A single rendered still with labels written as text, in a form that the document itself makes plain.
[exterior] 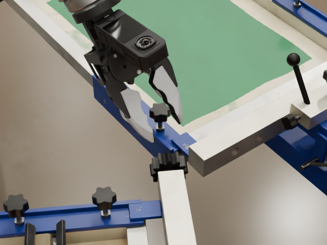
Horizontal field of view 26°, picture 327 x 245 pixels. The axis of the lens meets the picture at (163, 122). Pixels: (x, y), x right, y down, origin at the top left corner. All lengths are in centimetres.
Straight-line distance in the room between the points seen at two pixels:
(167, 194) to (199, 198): 137
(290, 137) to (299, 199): 113
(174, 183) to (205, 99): 35
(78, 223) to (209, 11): 81
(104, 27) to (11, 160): 195
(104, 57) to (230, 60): 81
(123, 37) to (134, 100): 10
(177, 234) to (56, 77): 204
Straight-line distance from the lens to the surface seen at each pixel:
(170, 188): 133
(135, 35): 94
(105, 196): 130
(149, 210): 134
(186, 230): 127
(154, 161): 139
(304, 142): 161
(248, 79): 171
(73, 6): 98
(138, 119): 100
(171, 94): 102
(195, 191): 271
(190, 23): 188
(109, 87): 98
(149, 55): 91
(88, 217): 135
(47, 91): 316
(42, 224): 135
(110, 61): 98
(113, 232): 135
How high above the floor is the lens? 205
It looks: 44 degrees down
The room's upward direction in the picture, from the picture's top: straight up
